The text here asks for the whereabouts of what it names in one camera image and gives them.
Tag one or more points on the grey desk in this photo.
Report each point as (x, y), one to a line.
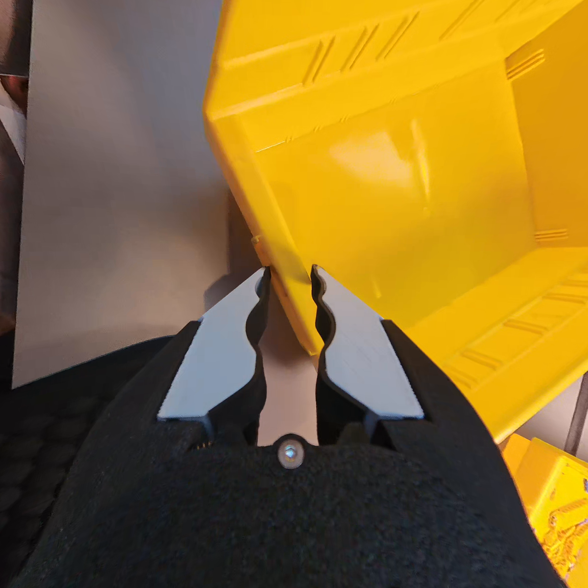
(115, 183)

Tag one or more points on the yellow plastic bin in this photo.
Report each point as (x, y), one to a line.
(542, 468)
(390, 206)

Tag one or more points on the black chair armrest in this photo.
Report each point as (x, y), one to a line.
(36, 436)

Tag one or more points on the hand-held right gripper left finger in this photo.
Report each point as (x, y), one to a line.
(206, 367)

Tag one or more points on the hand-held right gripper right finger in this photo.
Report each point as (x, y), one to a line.
(367, 367)

